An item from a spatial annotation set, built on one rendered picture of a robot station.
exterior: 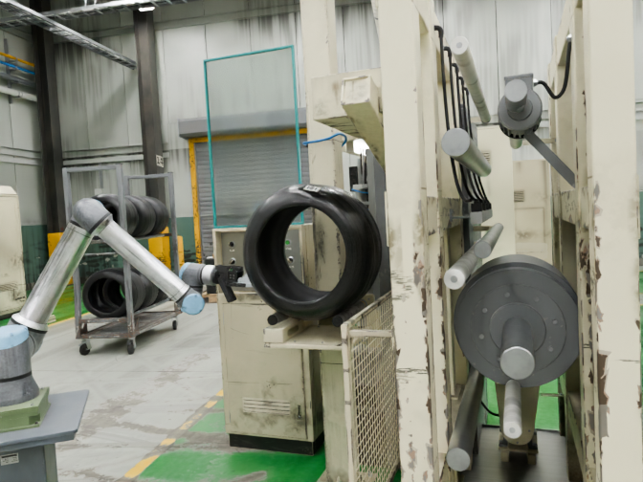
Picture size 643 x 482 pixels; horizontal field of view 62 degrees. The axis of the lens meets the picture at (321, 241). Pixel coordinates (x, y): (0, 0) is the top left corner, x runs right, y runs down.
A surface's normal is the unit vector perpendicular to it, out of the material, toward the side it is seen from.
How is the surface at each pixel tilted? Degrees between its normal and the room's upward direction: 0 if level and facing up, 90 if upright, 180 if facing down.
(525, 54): 90
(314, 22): 90
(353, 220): 70
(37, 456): 90
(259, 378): 89
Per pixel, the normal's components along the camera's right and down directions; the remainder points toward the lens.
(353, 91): -0.34, -0.25
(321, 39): -0.34, 0.07
